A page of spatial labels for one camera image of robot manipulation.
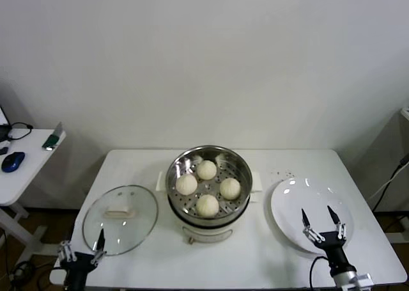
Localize blue computer mouse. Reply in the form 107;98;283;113
1;151;26;173

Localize white electric cooker base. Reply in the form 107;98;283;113
156;188;259;244

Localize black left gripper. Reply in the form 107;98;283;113
58;228;107;286

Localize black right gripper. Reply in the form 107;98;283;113
301;205;351;275

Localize green handled tool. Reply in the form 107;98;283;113
41;121;63;151

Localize laptop computer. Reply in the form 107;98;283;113
0;107;10;142

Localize round glass pot lid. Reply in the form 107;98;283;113
82;184;160;256

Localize white steamed baozi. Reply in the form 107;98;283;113
195;194;220;218
196;159;218;180
219;177;242;200
175;174;198;196

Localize black floor cable coil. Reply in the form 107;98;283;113
8;258;44;287

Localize stainless steel steamer basket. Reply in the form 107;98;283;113
155;145;263;220

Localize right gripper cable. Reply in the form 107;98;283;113
310;256;330;291

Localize white wall cable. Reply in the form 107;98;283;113
368;168;400;200

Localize white round plate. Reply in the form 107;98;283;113
270;177;355;260

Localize grey side cabinet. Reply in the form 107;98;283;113
367;106;409;212

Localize white side table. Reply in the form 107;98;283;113
0;127;66;265

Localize black wall cable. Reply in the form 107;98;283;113
373;152;409;210

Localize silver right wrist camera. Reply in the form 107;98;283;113
330;269;373;287

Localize black desk cable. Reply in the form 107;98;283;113
5;121;33;141

